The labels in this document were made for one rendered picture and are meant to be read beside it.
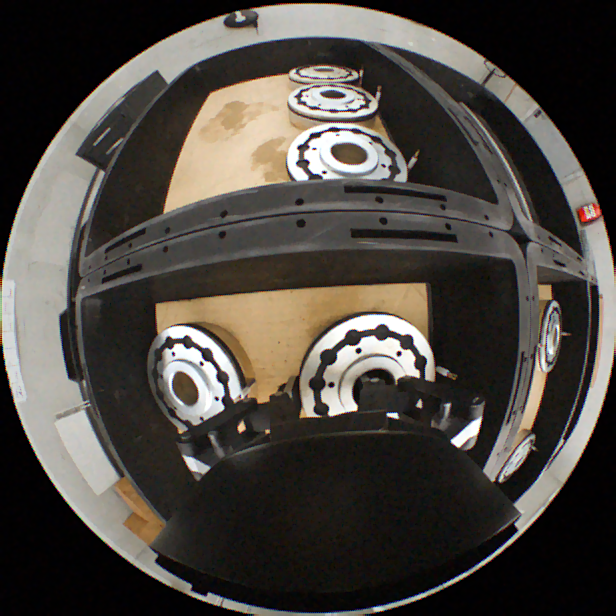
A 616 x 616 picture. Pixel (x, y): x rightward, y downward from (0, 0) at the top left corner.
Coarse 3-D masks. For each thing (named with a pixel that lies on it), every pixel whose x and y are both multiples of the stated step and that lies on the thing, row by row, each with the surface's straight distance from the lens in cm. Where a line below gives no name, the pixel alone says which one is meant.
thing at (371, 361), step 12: (360, 360) 14; (372, 360) 14; (384, 360) 14; (396, 360) 15; (348, 372) 14; (360, 372) 14; (396, 372) 15; (348, 384) 14; (348, 396) 14; (348, 408) 15
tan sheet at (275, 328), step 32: (320, 288) 17; (352, 288) 17; (384, 288) 18; (416, 288) 19; (160, 320) 23; (192, 320) 20; (224, 320) 19; (256, 320) 18; (288, 320) 17; (320, 320) 17; (416, 320) 19; (256, 352) 18; (288, 352) 17; (256, 384) 19
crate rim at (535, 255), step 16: (528, 256) 14; (544, 256) 17; (560, 256) 22; (528, 272) 14; (560, 272) 23; (576, 272) 29; (528, 352) 14; (528, 368) 14; (528, 384) 16; (512, 432) 16; (496, 464) 18
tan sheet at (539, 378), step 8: (544, 288) 39; (544, 296) 39; (536, 376) 40; (544, 376) 44; (536, 384) 41; (536, 392) 42; (528, 400) 40; (536, 400) 44; (528, 408) 42; (536, 408) 46; (528, 416) 44; (528, 424) 46
